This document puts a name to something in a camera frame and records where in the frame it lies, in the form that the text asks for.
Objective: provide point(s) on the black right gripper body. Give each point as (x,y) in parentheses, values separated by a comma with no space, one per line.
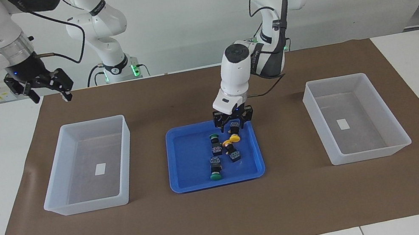
(27,74)

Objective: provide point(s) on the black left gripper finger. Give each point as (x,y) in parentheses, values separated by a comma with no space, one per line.
(229,128)
(242,124)

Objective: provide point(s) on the white paper sticker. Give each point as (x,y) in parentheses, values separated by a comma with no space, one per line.
(101,169)
(343,124)

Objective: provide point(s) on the blue plastic tray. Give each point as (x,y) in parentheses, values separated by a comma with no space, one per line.
(192,163)

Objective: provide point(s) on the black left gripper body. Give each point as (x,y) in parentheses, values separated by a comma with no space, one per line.
(233,114)

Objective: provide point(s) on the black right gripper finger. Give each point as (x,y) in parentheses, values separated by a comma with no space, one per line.
(63,85)
(27,90)

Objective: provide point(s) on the translucent white plastic box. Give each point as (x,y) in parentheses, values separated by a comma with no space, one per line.
(91,205)
(371,153)

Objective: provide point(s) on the brown table mat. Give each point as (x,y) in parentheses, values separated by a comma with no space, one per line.
(227,217)

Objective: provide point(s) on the green push button switch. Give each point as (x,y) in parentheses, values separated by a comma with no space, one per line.
(216,148)
(215,163)

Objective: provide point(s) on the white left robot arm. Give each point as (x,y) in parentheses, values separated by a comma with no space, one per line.
(235,70)

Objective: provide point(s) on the yellow push button switch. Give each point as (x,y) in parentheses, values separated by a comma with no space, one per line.
(235,138)
(235,156)

